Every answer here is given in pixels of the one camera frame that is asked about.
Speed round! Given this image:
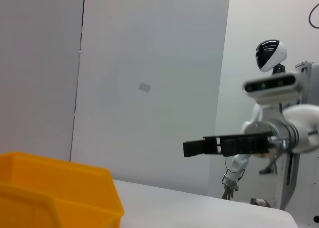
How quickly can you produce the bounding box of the small grey box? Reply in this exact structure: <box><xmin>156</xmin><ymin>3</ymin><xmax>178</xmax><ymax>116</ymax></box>
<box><xmin>250</xmin><ymin>197</ymin><xmax>268</xmax><ymax>207</ymax></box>

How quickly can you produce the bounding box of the tan humanoid robot hand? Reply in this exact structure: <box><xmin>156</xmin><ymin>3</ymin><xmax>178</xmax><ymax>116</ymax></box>
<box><xmin>221</xmin><ymin>174</ymin><xmax>240</xmax><ymax>201</ymax></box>

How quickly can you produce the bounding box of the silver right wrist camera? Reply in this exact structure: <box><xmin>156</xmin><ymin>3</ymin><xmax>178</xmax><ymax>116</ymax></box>
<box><xmin>243</xmin><ymin>72</ymin><xmax>304</xmax><ymax>106</ymax></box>

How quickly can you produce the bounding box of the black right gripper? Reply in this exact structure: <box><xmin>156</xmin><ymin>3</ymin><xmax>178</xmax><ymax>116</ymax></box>
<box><xmin>183</xmin><ymin>131</ymin><xmax>274</xmax><ymax>158</ymax></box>

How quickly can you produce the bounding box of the right wrist connector cable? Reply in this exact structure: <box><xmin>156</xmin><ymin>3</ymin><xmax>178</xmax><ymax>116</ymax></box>
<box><xmin>259</xmin><ymin>135</ymin><xmax>290</xmax><ymax>175</ymax></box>

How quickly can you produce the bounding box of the black hanging cable loop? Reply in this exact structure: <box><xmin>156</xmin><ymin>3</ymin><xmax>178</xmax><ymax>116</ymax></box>
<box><xmin>309</xmin><ymin>2</ymin><xmax>319</xmax><ymax>29</ymax></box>

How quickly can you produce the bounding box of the humanoid robot head black visor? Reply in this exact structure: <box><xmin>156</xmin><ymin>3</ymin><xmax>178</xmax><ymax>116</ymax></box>
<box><xmin>255</xmin><ymin>39</ymin><xmax>288</xmax><ymax>76</ymax></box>

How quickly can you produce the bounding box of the yellow plastic storage bin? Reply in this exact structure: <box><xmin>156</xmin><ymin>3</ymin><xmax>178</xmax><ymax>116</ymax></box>
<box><xmin>0</xmin><ymin>151</ymin><xmax>125</xmax><ymax>228</ymax></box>

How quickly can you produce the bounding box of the grey vertical stand rail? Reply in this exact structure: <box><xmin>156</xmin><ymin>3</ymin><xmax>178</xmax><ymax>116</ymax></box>
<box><xmin>281</xmin><ymin>61</ymin><xmax>319</xmax><ymax>225</ymax></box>

